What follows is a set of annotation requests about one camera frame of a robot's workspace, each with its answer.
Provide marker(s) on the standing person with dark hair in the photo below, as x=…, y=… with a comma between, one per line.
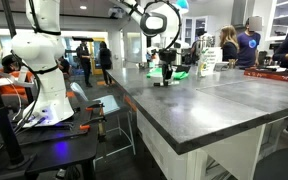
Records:
x=105, y=61

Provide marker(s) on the wooden door frame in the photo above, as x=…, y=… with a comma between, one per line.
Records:
x=95, y=55

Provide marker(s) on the small metal cup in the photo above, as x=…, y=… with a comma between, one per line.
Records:
x=232, y=63

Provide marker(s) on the teal pendant lamp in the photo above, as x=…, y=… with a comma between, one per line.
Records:
x=182, y=3

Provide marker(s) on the white island cabinet base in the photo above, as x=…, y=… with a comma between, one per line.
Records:
x=170, y=156

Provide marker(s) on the white printed paper sign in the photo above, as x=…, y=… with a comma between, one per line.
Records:
x=213, y=58

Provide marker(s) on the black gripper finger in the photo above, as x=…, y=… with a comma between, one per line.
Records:
x=170, y=74
x=164, y=75

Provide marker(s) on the standing person in black clothes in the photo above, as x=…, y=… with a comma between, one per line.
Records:
x=84, y=61

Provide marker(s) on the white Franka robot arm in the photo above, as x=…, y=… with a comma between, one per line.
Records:
x=47, y=83

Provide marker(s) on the seated person with headphones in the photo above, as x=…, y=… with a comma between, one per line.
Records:
x=9, y=71

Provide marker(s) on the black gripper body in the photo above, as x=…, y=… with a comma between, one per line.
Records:
x=167, y=56

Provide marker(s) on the clear plastic water bottle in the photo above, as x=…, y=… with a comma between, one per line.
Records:
x=202, y=65

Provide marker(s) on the blonde woman in dark top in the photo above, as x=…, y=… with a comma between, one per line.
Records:
x=229, y=45

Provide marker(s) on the red and black tray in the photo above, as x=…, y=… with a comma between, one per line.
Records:
x=274, y=75

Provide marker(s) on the white metal frame chair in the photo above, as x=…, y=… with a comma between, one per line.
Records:
x=109, y=105

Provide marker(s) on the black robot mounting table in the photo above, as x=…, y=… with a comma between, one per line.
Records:
x=50, y=146

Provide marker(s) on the dark round stool seat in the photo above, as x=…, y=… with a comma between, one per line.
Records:
x=280, y=165

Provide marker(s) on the white glass wall cabinet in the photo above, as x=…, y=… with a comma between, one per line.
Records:
x=284, y=18

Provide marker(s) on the man in blue t-shirt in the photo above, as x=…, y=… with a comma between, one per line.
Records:
x=249, y=45

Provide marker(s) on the green folded cloth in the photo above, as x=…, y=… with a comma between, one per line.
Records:
x=180, y=75

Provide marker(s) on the black camera stand pole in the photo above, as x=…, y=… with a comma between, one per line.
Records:
x=2, y=126

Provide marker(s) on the black flat device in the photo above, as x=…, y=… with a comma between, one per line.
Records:
x=184, y=68

